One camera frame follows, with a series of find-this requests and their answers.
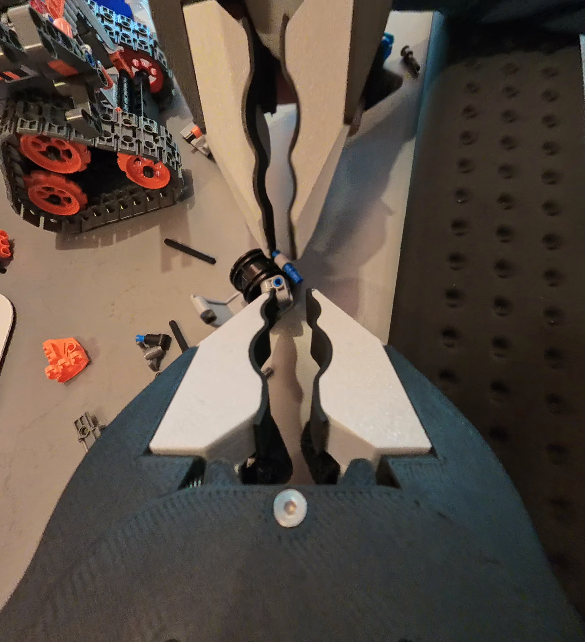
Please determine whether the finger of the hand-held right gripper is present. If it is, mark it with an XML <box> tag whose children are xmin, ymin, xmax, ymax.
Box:
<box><xmin>182</xmin><ymin>0</ymin><xmax>279</xmax><ymax>256</ymax></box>
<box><xmin>280</xmin><ymin>0</ymin><xmax>356</xmax><ymax>259</ymax></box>

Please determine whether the grey connector with blue pin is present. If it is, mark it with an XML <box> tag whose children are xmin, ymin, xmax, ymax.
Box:
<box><xmin>271</xmin><ymin>251</ymin><xmax>304</xmax><ymax>285</ymax></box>

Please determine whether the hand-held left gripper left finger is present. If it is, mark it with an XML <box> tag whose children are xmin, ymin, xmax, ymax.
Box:
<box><xmin>148</xmin><ymin>290</ymin><xmax>278</xmax><ymax>462</ymax></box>

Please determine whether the grey cross connector piece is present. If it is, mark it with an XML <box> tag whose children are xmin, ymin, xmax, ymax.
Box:
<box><xmin>260</xmin><ymin>275</ymin><xmax>293</xmax><ymax>314</ymax></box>

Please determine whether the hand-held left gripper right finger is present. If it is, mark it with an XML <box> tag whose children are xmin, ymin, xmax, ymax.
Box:
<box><xmin>304</xmin><ymin>287</ymin><xmax>434</xmax><ymax>474</ymax></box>

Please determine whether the long black axle rod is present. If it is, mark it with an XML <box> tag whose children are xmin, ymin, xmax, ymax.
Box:
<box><xmin>164</xmin><ymin>238</ymin><xmax>217</xmax><ymax>265</ymax></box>

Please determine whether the small grey beam piece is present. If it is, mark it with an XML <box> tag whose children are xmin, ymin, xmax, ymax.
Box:
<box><xmin>73</xmin><ymin>411</ymin><xmax>107</xmax><ymax>450</ymax></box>

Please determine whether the light grey connector piece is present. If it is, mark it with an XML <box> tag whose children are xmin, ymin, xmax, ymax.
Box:
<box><xmin>190</xmin><ymin>293</ymin><xmax>240</xmax><ymax>327</ymax></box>

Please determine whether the grey orange sensor block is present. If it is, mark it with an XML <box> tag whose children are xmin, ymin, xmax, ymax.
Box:
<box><xmin>180</xmin><ymin>123</ymin><xmax>212</xmax><ymax>157</ymax></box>

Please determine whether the person's right forearm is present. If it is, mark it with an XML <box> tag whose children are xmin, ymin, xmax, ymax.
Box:
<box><xmin>390</xmin><ymin>0</ymin><xmax>585</xmax><ymax>38</ymax></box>

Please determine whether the grey orange tracked toy vehicle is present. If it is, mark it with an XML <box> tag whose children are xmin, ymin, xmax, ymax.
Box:
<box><xmin>0</xmin><ymin>0</ymin><xmax>195</xmax><ymax>235</ymax></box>

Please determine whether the black toy pulley wheel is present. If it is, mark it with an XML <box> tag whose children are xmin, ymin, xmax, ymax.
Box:
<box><xmin>229</xmin><ymin>247</ymin><xmax>275</xmax><ymax>303</ymax></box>

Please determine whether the orange ribbed panel piece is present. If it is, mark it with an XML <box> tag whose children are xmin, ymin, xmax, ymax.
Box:
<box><xmin>42</xmin><ymin>338</ymin><xmax>90</xmax><ymax>384</ymax></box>

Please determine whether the blue black pin connector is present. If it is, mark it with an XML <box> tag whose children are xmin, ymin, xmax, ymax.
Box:
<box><xmin>134</xmin><ymin>332</ymin><xmax>173</xmax><ymax>353</ymax></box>

